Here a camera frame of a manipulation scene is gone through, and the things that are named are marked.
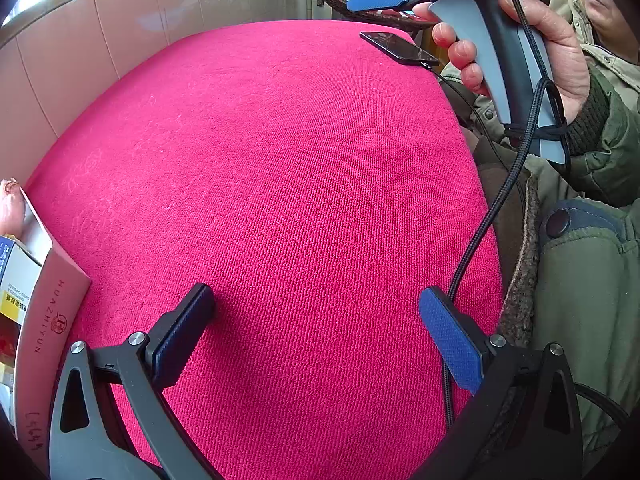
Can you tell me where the red blanket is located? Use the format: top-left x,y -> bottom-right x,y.
22,19 -> 506,480

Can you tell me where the person's right forearm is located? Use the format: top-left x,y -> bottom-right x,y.
565,45 -> 640,206

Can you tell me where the phone charging cable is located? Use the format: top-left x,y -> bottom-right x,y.
422,60 -> 506,171

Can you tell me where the shallow cardboard box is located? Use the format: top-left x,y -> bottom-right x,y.
0,180 -> 93,461

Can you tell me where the black braided cable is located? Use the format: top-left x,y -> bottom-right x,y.
442,0 -> 556,428

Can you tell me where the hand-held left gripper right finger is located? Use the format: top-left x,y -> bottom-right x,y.
419,287 -> 583,480

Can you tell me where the cardboard panel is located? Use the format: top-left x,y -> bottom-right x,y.
0,0 -> 326,196

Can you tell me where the dark brown garment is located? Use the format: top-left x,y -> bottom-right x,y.
462,125 -> 543,351

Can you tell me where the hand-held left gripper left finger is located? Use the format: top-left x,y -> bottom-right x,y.
49,283 -> 236,480

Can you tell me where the thin black cable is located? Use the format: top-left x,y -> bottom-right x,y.
574,382 -> 632,423

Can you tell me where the person's green jacket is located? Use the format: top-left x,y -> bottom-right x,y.
440,0 -> 640,480

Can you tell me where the black smartphone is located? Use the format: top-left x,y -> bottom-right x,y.
359,31 -> 441,66

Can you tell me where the person's right hand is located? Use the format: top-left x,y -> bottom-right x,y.
414,0 -> 593,127

